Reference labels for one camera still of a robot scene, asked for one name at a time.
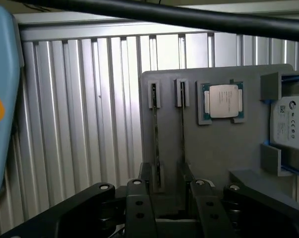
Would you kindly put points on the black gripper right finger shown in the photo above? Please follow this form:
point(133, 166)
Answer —
point(208, 210)

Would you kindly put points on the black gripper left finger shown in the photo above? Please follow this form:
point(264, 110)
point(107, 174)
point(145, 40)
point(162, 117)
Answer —
point(137, 210)

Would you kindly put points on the black RAM stick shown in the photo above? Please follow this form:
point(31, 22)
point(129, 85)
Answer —
point(183, 124)
point(156, 138)

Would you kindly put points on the grey parts rack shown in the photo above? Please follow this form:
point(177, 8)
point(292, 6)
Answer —
point(213, 148)

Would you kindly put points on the silver CPU chip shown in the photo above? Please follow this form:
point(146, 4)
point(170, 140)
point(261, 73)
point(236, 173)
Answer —
point(222, 100)

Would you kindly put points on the silver hard disk drive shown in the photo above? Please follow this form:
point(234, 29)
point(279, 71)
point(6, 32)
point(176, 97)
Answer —
point(289, 121)

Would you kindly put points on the light blue robot housing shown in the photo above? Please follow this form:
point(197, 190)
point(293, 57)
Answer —
point(1, 99)

